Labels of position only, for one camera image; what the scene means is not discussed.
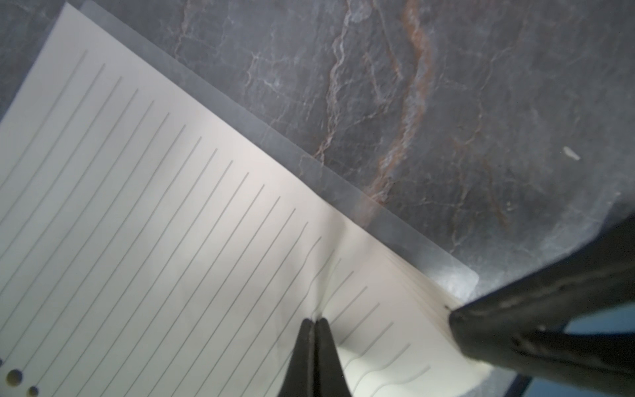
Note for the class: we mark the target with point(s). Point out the frosted cover white notebook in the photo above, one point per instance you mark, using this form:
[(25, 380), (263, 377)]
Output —
[(149, 249)]

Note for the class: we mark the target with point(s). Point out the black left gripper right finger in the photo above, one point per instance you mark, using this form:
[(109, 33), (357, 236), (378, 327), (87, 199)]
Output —
[(329, 377)]

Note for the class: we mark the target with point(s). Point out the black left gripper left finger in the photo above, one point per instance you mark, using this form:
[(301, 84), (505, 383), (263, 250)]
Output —
[(299, 378)]

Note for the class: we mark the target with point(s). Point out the light blue spiral notebook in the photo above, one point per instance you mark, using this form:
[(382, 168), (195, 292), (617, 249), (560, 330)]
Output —
[(610, 321)]

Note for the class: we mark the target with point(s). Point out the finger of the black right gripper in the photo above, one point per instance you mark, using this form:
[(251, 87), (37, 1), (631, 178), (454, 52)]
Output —
[(516, 327)]

